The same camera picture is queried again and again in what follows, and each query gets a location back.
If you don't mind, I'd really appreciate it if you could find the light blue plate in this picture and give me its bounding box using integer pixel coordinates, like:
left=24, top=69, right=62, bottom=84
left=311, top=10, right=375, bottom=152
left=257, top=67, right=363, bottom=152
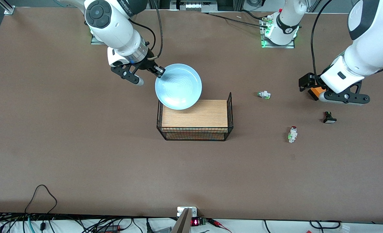
left=155, top=63, right=202, bottom=110

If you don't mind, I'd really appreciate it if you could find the grey metal bar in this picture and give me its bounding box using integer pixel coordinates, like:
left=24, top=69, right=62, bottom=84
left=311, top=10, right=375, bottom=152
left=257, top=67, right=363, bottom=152
left=171, top=208, right=192, bottom=233

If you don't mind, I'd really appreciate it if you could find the red probe lead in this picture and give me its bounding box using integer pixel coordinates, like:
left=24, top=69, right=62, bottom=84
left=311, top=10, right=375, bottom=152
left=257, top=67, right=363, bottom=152
left=207, top=218, right=232, bottom=233

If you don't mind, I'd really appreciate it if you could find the black power adapter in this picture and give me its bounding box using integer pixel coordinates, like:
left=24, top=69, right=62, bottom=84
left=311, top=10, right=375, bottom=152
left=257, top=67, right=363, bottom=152
left=96, top=225, right=121, bottom=233

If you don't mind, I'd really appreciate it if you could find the black table cable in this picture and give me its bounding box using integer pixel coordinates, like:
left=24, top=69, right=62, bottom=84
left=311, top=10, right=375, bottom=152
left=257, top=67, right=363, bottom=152
left=203, top=10, right=271, bottom=29

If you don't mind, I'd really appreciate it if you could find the white push button red cap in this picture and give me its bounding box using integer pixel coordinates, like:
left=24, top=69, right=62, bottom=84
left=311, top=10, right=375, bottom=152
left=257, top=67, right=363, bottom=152
left=288, top=126, right=298, bottom=144

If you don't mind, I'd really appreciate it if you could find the white power strip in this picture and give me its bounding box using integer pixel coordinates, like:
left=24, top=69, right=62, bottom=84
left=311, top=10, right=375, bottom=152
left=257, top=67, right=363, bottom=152
left=170, top=0, right=218, bottom=12

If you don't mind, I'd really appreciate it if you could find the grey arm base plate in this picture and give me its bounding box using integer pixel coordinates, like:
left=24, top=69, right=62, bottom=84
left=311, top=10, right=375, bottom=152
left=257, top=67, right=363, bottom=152
left=260, top=18, right=296, bottom=49
left=90, top=28, right=106, bottom=45

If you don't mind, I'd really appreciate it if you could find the small white box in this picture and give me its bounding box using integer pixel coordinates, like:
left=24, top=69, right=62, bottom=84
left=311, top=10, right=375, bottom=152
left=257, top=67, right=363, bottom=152
left=177, top=206, right=197, bottom=217

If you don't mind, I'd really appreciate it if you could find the aluminium extrusion profile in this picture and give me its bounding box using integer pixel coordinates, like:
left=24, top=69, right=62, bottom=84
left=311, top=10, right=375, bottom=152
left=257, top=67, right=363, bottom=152
left=0, top=0, right=16, bottom=15

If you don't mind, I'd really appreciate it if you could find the black square button white cap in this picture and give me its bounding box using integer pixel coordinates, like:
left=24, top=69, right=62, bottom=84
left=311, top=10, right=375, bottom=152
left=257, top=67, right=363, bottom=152
left=323, top=111, right=337, bottom=124

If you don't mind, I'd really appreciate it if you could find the black wire rack wooden shelf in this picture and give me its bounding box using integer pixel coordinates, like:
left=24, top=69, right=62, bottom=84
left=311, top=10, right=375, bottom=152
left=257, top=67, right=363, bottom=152
left=156, top=92, right=234, bottom=141

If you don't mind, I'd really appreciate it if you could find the black cable loop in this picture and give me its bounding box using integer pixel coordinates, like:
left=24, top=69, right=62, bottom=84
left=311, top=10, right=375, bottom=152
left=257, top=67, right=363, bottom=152
left=25, top=184, right=58, bottom=215

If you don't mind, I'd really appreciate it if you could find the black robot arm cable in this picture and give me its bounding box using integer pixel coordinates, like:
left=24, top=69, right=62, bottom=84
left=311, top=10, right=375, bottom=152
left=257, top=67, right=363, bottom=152
left=154, top=0, right=164, bottom=59
left=310, top=0, right=334, bottom=78

